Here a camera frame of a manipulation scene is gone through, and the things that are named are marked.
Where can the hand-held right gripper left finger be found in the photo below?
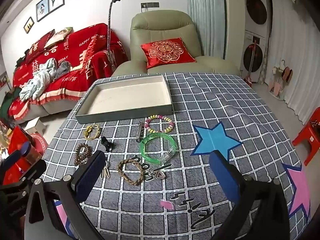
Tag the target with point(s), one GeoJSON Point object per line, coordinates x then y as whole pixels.
{"type": "Point", "coordinates": [91, 172]}

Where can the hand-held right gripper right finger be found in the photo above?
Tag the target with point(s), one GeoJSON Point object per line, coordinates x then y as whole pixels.
{"type": "Point", "coordinates": [225, 177]}

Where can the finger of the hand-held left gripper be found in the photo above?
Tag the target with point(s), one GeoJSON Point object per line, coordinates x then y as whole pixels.
{"type": "Point", "coordinates": [33, 168]}

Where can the black hair clip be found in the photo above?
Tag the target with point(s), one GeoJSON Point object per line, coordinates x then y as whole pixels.
{"type": "Point", "coordinates": [107, 145]}

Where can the green translucent bangle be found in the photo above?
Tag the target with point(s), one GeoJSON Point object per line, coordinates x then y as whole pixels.
{"type": "Point", "coordinates": [143, 150]}

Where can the silver heart pendant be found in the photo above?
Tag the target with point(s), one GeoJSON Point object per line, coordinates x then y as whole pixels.
{"type": "Point", "coordinates": [160, 174]}

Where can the grey shallow tray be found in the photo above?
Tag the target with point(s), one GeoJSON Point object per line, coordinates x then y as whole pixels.
{"type": "Point", "coordinates": [125, 97]}

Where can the red gift bag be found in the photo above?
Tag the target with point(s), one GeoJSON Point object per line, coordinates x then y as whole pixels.
{"type": "Point", "coordinates": [18, 140]}

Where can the small white stool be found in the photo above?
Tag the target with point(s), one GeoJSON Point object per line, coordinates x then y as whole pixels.
{"type": "Point", "coordinates": [33, 125]}

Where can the silver metal barrette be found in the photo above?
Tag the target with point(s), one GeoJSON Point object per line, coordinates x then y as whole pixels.
{"type": "Point", "coordinates": [140, 131]}

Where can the green cloth bundle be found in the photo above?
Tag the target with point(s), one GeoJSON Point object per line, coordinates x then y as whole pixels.
{"type": "Point", "coordinates": [8, 102]}

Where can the grey checked tablecloth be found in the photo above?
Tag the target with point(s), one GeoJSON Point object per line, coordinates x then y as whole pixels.
{"type": "Point", "coordinates": [212, 100]}

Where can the light blue clothes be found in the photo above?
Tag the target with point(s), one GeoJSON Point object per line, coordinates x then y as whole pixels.
{"type": "Point", "coordinates": [37, 80]}

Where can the red plastic stool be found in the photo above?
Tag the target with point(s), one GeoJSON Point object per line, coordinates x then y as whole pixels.
{"type": "Point", "coordinates": [308, 135]}

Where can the grey cloth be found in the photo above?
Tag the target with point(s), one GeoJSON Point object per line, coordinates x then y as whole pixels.
{"type": "Point", "coordinates": [62, 70]}

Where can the pink hanging rack items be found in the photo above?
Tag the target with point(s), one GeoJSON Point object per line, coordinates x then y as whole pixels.
{"type": "Point", "coordinates": [278, 80]}

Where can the red mop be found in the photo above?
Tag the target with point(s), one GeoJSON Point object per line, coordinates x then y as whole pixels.
{"type": "Point", "coordinates": [250, 67]}

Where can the red upright cushion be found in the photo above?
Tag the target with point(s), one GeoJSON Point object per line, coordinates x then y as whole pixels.
{"type": "Point", "coordinates": [88, 55]}

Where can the white washing machine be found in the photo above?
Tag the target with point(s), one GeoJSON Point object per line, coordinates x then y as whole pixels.
{"type": "Point", "coordinates": [252, 55]}

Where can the red satin pillow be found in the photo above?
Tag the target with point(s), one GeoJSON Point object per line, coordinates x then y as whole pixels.
{"type": "Point", "coordinates": [41, 42]}

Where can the red covered sofa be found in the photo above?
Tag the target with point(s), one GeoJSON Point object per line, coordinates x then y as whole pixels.
{"type": "Point", "coordinates": [82, 42]}

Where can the white picture pillow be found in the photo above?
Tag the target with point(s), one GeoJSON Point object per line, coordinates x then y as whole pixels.
{"type": "Point", "coordinates": [58, 36]}

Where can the red embroidered cushion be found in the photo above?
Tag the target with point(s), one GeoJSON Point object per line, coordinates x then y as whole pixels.
{"type": "Point", "coordinates": [167, 51]}

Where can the phone holder stand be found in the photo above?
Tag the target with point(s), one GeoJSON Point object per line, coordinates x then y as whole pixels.
{"type": "Point", "coordinates": [109, 30]}

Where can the white sheer curtain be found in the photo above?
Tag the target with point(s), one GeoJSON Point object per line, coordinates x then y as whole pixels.
{"type": "Point", "coordinates": [295, 42]}

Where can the black framed portrait photo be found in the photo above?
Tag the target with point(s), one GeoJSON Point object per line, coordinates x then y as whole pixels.
{"type": "Point", "coordinates": [42, 9]}

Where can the pale blue curtain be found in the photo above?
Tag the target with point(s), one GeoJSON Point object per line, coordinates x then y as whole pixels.
{"type": "Point", "coordinates": [205, 17]}

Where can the beige leather armchair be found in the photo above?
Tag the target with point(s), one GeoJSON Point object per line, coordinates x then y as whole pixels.
{"type": "Point", "coordinates": [165, 27]}

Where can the white stacked dryer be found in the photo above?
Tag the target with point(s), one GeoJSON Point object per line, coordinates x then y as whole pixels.
{"type": "Point", "coordinates": [256, 7]}

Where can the unframed wall picture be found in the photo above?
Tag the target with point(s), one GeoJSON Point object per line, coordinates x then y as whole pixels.
{"type": "Point", "coordinates": [3, 80]}

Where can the small black picture frame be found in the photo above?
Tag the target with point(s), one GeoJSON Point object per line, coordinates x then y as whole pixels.
{"type": "Point", "coordinates": [28, 25]}

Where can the wall socket panel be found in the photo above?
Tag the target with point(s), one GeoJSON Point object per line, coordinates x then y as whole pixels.
{"type": "Point", "coordinates": [150, 4]}

